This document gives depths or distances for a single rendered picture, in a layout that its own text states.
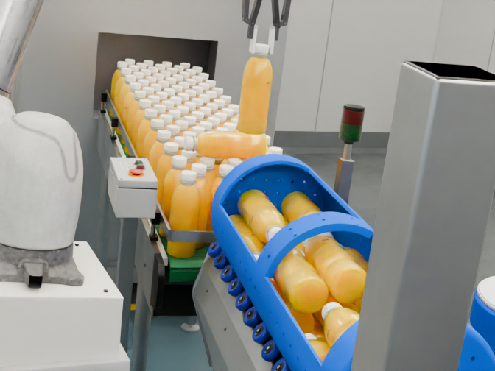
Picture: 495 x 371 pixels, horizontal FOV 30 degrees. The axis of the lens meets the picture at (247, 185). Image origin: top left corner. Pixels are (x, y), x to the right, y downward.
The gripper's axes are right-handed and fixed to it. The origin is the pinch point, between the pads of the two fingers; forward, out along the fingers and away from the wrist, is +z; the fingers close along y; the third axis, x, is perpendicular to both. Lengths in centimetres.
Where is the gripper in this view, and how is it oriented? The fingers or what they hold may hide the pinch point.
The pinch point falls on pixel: (262, 40)
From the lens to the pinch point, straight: 229.7
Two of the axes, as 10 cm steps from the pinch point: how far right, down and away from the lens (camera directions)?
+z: -1.1, 9.5, 2.8
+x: -2.2, -3.0, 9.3
